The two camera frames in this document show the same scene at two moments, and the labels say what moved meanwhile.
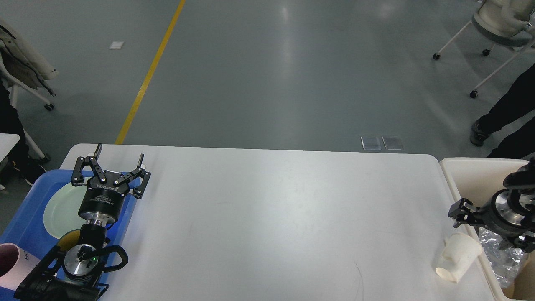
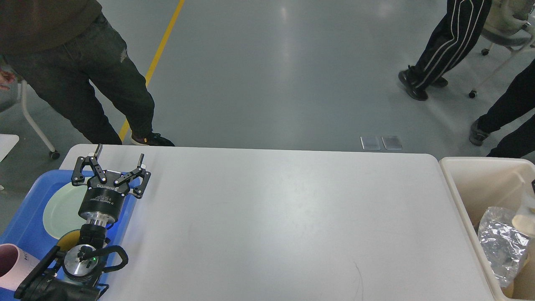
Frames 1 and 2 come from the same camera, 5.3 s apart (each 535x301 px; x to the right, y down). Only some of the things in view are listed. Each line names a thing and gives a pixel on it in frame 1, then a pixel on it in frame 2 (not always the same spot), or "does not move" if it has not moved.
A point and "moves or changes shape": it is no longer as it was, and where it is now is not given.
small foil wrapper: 505,263 does not move
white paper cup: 460,252 moves or changes shape
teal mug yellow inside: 70,238 does not move
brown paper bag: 523,287 does not move
